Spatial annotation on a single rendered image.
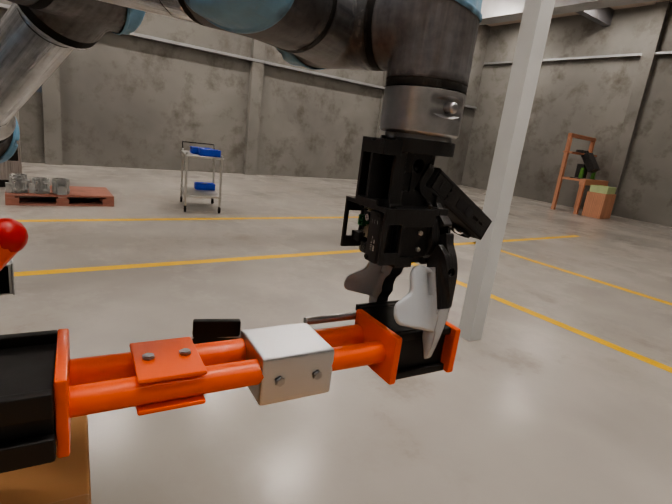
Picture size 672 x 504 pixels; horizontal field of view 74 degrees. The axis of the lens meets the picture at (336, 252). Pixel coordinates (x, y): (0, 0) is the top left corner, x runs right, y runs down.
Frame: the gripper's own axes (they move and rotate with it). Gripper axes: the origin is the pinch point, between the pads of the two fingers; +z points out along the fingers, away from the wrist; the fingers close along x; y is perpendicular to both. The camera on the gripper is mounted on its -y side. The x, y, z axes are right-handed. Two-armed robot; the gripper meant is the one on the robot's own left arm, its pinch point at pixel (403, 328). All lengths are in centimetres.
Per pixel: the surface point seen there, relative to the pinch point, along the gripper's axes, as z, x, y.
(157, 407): 1.9, 3.3, 25.6
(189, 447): 108, -122, -6
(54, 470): 13.5, -7.1, 32.9
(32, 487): 13.5, -5.5, 34.5
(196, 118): -20, -1103, -223
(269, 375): 0.7, 3.5, 16.8
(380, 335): -0.8, 2.2, 4.7
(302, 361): -0.2, 3.5, 13.8
